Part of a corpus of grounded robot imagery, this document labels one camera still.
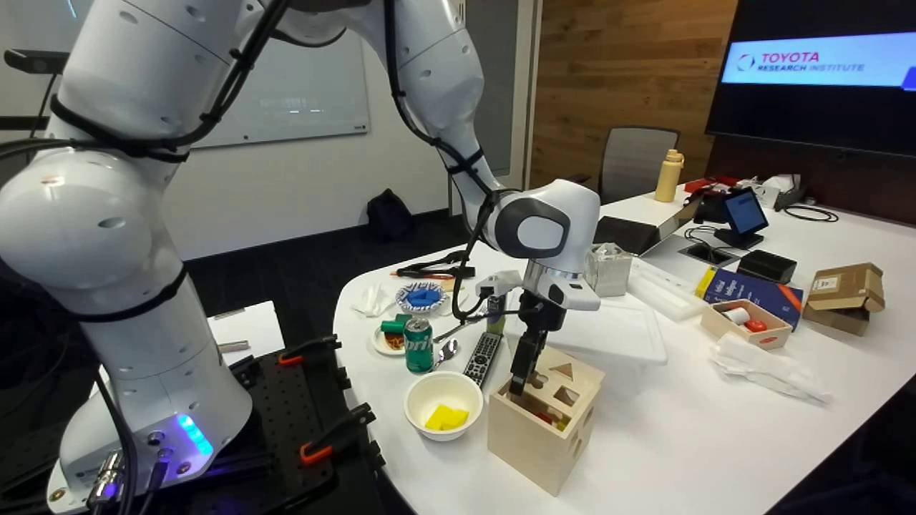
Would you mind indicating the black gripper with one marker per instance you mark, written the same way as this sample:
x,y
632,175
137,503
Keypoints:
x,y
539,324

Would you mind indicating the small black tablet display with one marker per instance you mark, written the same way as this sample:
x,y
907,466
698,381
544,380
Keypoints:
x,y
746,214

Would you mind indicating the small red toy piece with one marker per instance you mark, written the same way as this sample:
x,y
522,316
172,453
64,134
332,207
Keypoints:
x,y
756,327

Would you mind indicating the black orange clamp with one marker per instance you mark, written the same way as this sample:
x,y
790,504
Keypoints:
x,y
308,350
332,433

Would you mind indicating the blue spray bottle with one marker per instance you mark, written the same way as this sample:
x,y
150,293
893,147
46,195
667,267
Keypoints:
x,y
497,321

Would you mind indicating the black backpack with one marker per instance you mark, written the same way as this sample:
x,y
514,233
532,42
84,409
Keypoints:
x,y
389,215

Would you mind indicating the white bowl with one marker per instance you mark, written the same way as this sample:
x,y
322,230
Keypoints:
x,y
418,391

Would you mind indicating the beige square cracker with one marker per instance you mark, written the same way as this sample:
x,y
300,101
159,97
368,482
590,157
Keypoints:
x,y
448,286

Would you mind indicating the brown toy food piece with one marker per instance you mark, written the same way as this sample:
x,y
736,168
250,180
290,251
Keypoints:
x,y
389,341

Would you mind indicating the silver spoon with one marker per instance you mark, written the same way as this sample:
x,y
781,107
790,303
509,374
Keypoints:
x,y
448,350

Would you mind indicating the large gray padded chair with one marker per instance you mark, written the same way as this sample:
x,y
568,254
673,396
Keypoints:
x,y
632,161

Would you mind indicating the white paper sheet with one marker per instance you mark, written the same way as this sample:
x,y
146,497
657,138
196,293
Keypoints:
x,y
245,330

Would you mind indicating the blue patterned plate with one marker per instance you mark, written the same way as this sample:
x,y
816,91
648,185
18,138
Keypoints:
x,y
422,311

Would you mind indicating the black remote control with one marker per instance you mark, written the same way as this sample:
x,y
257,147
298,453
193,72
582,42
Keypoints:
x,y
482,363

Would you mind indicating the large wall TV screen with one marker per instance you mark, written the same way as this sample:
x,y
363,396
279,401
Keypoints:
x,y
811,97

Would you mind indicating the plain white plate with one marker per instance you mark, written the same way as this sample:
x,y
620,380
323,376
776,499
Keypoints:
x,y
379,350

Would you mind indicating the white paper napkin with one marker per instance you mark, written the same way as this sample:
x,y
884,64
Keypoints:
x,y
376,303

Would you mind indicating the wall whiteboard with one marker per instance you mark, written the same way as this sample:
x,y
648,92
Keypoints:
x,y
305,97

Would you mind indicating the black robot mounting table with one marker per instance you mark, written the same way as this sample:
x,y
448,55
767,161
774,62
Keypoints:
x,y
286,420

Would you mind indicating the small black box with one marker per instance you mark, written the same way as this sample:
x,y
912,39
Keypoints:
x,y
767,267

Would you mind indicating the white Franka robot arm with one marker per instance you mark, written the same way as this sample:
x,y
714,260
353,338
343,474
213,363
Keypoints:
x,y
103,238

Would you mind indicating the crumpled clear plastic bag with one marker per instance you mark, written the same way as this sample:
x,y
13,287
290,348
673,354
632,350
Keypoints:
x,y
767,370

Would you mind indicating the clear plastic container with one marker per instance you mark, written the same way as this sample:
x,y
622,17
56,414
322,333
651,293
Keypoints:
x,y
667,291

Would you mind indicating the brown cardboard box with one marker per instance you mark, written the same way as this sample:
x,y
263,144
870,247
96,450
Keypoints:
x,y
846,298

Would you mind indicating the green toy cup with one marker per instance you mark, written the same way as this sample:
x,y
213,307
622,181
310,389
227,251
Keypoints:
x,y
396,327

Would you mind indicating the green soda can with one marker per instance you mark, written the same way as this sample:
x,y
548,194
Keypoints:
x,y
418,348

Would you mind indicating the white rounded device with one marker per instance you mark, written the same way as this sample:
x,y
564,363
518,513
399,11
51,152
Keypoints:
x,y
781,191

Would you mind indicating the red flat item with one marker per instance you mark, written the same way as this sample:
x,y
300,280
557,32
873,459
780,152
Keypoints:
x,y
705,188

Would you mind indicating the black orange tongs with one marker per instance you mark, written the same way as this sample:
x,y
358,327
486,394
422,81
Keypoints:
x,y
429,274

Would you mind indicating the wooden shape sorter box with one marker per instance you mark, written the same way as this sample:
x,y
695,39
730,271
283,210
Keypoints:
x,y
544,439

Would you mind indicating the white wrist camera unit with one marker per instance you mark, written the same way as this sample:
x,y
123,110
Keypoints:
x,y
577,296

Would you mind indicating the small wooden tray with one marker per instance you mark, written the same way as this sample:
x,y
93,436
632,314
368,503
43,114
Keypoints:
x,y
753,338

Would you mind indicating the flat black phone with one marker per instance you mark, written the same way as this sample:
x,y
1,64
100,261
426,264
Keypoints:
x,y
705,254

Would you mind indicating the tan plastic bottle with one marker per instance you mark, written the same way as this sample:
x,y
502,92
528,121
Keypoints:
x,y
670,175

